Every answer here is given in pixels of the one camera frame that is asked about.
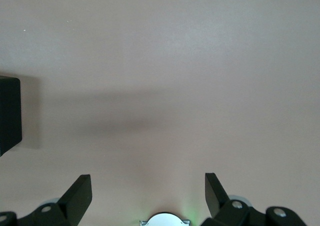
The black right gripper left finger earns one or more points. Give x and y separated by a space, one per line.
72 201

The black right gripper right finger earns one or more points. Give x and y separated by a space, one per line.
217 201

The black plastic box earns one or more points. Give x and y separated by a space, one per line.
10 113

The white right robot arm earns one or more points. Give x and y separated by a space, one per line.
165 221

